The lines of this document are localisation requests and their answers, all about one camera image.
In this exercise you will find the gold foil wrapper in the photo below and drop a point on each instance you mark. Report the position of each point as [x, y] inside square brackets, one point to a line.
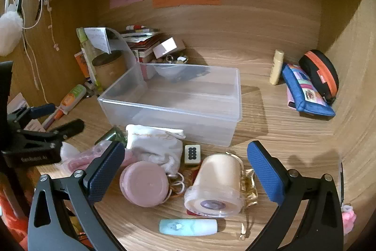
[249, 189]

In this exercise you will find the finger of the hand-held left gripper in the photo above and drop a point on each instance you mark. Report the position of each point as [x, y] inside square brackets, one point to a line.
[44, 110]
[70, 128]

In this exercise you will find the pink wallet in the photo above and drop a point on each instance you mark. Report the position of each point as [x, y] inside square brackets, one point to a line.
[291, 101]

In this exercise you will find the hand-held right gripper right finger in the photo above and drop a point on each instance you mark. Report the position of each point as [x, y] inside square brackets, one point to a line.
[264, 174]

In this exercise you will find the light teal tube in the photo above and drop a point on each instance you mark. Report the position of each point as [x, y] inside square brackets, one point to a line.
[188, 227]

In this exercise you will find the white fluffy pompom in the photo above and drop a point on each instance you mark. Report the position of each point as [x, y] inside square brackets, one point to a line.
[10, 30]

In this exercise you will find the metal key rings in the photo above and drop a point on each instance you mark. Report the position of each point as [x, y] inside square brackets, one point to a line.
[175, 184]

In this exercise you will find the black orange zip case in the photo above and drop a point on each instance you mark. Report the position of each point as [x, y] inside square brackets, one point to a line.
[320, 71]

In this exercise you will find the small white box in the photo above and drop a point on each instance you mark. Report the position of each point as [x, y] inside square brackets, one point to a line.
[166, 47]

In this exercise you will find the clear plastic lid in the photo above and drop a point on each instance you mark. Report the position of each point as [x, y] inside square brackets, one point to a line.
[129, 54]

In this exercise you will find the pink figurine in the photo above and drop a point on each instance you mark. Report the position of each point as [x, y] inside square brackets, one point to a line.
[348, 218]

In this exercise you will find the orange cloth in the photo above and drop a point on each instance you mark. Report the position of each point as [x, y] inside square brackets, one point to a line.
[11, 218]

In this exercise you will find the red white marker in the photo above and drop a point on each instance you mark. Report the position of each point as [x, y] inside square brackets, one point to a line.
[135, 27]

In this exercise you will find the white mahjong tile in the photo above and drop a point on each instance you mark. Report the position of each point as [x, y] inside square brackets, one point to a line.
[192, 152]

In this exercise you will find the cream lotion bottle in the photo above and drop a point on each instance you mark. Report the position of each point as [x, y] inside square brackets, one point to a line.
[276, 67]

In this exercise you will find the stack of books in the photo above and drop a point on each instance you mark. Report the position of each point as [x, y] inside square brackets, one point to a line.
[141, 40]

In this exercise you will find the pink plush item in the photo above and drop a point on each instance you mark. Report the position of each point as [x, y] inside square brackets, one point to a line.
[79, 159]

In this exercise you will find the white paper slip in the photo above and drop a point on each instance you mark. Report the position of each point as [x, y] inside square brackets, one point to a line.
[98, 38]

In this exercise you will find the blue patchwork pencil pouch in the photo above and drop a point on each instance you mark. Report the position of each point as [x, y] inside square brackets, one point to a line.
[305, 92]

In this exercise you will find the clear plastic storage box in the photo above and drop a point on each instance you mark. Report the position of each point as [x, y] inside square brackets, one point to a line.
[176, 109]

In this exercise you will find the bowl of beads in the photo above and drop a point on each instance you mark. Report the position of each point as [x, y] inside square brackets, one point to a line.
[173, 60]

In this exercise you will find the green bottle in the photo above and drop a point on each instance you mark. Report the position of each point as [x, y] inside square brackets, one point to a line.
[86, 51]

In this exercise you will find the wooden desk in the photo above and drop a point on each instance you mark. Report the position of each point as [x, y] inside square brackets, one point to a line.
[293, 136]

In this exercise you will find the dark green jar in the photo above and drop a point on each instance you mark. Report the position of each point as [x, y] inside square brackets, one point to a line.
[114, 135]

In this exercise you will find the orange white pen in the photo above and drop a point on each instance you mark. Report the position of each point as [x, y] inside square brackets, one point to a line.
[53, 118]

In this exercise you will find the orange green tube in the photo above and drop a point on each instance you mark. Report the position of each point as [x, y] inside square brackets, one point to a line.
[72, 98]

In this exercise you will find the cream plastic cup purple label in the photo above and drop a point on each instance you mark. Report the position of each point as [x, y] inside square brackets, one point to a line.
[217, 174]

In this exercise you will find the orange packet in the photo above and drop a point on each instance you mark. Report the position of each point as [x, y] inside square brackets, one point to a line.
[80, 64]

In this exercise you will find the brown cardboard cylinder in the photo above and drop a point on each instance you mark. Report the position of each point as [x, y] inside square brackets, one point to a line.
[108, 70]

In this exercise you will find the pink round container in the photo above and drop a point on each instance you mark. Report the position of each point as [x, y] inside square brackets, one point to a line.
[144, 183]

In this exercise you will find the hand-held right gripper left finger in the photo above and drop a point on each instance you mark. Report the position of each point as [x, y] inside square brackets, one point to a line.
[107, 171]

